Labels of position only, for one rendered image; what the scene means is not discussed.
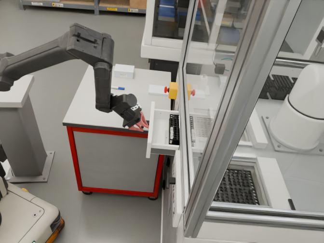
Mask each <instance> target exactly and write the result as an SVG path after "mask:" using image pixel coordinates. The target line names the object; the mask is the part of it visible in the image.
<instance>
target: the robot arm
mask: <svg viewBox="0 0 324 243"><path fill-rule="evenodd" d="M113 56H114V40H113V39H112V36H111V35H110V34H108V33H105V32H101V33H99V32H97V31H95V30H92V29H90V28H88V27H85V26H83V25H80V24H78V23H74V24H71V25H70V26H69V31H67V32H65V33H64V34H63V35H62V36H60V37H58V38H56V39H54V40H51V41H49V42H47V43H44V44H42V45H39V46H37V47H35V48H32V49H30V50H27V51H25V52H22V53H20V54H17V55H14V54H12V53H9V52H5V53H3V54H1V53H0V92H7V91H10V89H11V87H12V86H13V85H14V81H17V80H19V79H20V78H21V77H23V76H25V75H27V74H30V73H33V72H36V71H39V70H42V69H45V68H48V67H51V66H54V65H57V64H60V63H63V62H65V61H68V60H73V59H81V60H82V61H84V62H86V63H87V64H89V65H91V66H92V67H93V70H94V84H95V108H96V109H97V110H99V111H101V112H105V113H110V112H112V111H115V112H116V113H117V114H118V115H119V116H121V117H122V118H123V124H122V126H123V127H124V128H125V127H126V126H128V129H129V130H137V131H141V132H143V131H144V130H143V128H141V126H140V125H142V126H144V127H146V128H149V125H148V123H147V122H146V120H145V117H144V114H143V112H141V110H142V109H141V108H140V107H138V108H137V109H135V110H134V111H133V110H132V109H131V108H132V107H135V106H136V105H137V98H136V96H135V95H134V94H121V95H115V96H114V94H113V93H111V80H112V71H113V70H112V69H113ZM143 121H144V122H143ZM134 125H136V126H138V127H139V128H136V127H134Z"/></svg>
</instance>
